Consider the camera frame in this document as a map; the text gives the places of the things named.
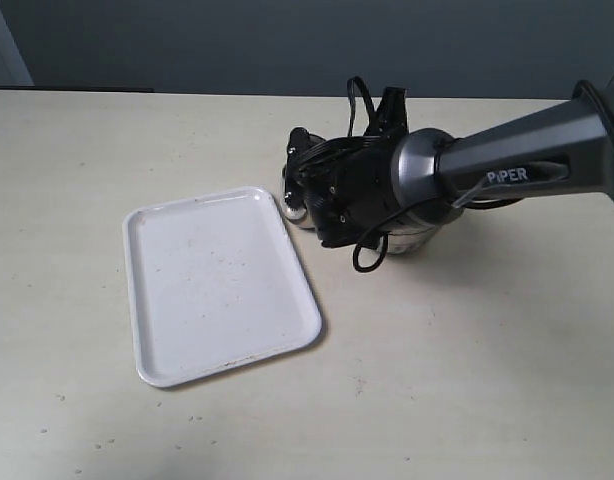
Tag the white plastic tray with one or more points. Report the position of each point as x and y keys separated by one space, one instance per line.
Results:
x=214 y=284

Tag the small steel cup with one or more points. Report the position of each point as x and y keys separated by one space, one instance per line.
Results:
x=298 y=216

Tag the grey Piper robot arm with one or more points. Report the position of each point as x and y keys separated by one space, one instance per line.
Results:
x=392 y=183

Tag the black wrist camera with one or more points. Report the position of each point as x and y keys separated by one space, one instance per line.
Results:
x=388 y=121

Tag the glass bowl of rice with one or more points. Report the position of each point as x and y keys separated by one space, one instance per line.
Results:
x=405 y=236

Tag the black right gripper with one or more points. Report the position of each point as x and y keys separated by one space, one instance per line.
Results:
x=343 y=183

